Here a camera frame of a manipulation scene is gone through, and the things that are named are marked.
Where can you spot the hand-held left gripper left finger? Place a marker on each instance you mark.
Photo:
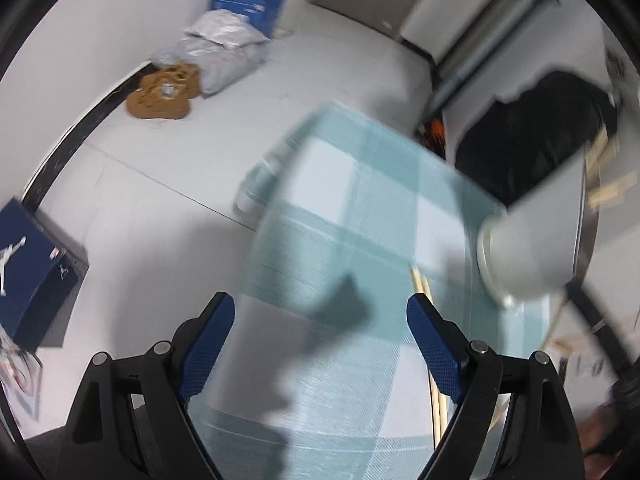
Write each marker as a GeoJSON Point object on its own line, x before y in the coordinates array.
{"type": "Point", "coordinates": [210, 345]}

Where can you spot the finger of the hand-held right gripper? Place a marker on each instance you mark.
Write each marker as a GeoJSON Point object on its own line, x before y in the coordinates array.
{"type": "Point", "coordinates": [597, 320]}

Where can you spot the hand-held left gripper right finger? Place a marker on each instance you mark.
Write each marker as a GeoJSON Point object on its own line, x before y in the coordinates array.
{"type": "Point", "coordinates": [435, 350]}

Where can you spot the bundle of wooden chopsticks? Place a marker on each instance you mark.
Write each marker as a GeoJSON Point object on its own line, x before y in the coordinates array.
{"type": "Point", "coordinates": [425, 285]}

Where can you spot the white bowl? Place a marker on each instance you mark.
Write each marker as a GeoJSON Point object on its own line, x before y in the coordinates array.
{"type": "Point", "coordinates": [535, 240]}

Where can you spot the wooden chopstick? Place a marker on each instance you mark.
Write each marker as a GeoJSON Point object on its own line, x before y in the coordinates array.
{"type": "Point", "coordinates": [612, 187]}
{"type": "Point", "coordinates": [600, 152]}

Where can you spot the person's right hand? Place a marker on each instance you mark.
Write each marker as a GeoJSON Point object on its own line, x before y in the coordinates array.
{"type": "Point", "coordinates": [597, 432]}

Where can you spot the teal checked tablecloth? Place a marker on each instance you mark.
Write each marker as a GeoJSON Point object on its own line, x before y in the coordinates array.
{"type": "Point", "coordinates": [380, 220]}

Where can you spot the white sneaker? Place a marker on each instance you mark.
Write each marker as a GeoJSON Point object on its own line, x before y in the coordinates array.
{"type": "Point", "coordinates": [250, 195]}

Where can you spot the blue shoe box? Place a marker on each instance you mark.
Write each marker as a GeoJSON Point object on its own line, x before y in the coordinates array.
{"type": "Point", "coordinates": [35, 280]}

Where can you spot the black backpack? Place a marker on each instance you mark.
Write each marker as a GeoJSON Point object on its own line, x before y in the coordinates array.
{"type": "Point", "coordinates": [525, 145]}

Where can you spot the red and white printed item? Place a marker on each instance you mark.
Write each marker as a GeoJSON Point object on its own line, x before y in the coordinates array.
{"type": "Point", "coordinates": [20, 365]}

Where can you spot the orange object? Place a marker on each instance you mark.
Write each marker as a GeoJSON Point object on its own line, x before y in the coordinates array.
{"type": "Point", "coordinates": [434, 130]}

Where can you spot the black baseboard strip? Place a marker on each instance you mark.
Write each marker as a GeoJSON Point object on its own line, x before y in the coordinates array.
{"type": "Point", "coordinates": [60, 152]}

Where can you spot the brown suede shoes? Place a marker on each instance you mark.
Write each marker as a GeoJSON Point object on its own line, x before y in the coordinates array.
{"type": "Point", "coordinates": [162, 95]}

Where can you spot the white plastic bags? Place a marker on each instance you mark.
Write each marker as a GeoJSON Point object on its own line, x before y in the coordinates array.
{"type": "Point", "coordinates": [225, 55]}

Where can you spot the grey metal pole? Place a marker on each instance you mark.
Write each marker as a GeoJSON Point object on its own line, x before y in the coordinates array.
{"type": "Point", "coordinates": [495, 40]}

